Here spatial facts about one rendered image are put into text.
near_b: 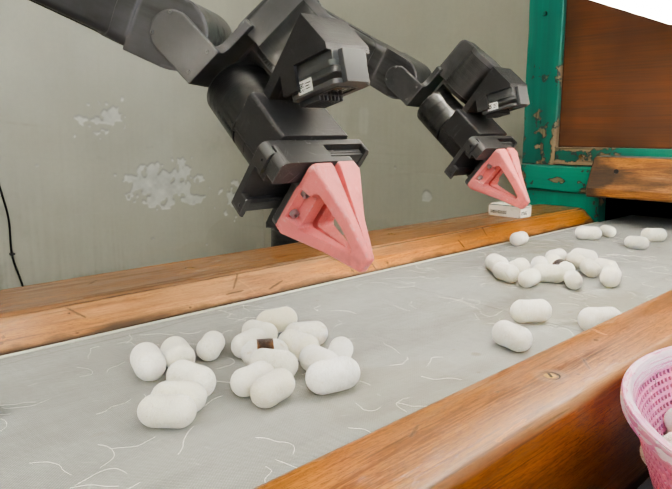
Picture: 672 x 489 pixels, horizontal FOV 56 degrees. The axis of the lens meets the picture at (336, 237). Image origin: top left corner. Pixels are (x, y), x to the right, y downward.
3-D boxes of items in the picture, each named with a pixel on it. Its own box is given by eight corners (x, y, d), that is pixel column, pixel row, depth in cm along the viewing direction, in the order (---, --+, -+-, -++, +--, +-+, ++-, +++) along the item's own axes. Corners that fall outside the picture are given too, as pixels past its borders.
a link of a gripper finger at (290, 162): (413, 230, 45) (342, 142, 49) (340, 243, 40) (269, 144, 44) (367, 290, 49) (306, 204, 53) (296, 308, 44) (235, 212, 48)
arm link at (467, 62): (513, 75, 89) (453, 21, 92) (497, 70, 82) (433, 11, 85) (458, 136, 94) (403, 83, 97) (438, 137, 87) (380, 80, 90)
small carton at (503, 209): (487, 215, 106) (488, 203, 106) (499, 213, 108) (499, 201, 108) (520, 218, 102) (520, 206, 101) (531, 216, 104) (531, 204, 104)
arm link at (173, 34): (363, 51, 56) (270, -50, 56) (349, 37, 47) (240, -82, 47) (272, 141, 58) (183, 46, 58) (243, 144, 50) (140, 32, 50)
